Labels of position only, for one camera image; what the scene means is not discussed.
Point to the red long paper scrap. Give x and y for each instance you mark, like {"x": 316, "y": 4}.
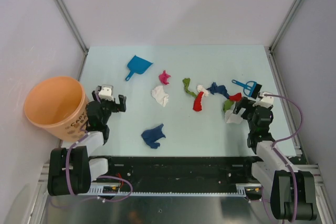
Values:
{"x": 198, "y": 102}

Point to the green twisted paper scrap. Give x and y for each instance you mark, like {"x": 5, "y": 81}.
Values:
{"x": 186, "y": 84}

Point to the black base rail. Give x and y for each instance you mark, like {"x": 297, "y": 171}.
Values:
{"x": 181, "y": 174}

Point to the blue plastic dustpan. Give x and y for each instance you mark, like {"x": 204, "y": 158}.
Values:
{"x": 137, "y": 65}

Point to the dark blue paper scrap front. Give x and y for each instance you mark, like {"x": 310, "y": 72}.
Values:
{"x": 151, "y": 136}

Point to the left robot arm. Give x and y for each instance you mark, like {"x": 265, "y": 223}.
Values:
{"x": 71, "y": 170}

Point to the orange plastic bucket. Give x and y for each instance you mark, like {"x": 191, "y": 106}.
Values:
{"x": 58, "y": 105}

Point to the pink paper scrap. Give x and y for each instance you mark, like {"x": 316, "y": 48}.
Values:
{"x": 164, "y": 78}

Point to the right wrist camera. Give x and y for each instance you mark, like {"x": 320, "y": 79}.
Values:
{"x": 266, "y": 99}

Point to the small red paper scrap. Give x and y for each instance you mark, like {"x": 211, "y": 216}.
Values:
{"x": 235, "y": 98}

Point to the small white paper scrap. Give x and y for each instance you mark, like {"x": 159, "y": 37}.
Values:
{"x": 200, "y": 88}

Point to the dark blue twisted paper scrap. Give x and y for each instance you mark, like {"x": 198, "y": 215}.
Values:
{"x": 221, "y": 89}

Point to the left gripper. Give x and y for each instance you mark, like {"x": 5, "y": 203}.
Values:
{"x": 116, "y": 106}

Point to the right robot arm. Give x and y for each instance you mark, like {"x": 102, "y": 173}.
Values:
{"x": 292, "y": 191}

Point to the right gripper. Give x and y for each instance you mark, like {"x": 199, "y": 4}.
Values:
{"x": 245, "y": 103}

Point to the green paper scrap right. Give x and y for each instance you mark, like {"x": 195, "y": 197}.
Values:
{"x": 227, "y": 105}

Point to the blue hand brush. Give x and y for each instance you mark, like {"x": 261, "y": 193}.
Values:
{"x": 251, "y": 89}

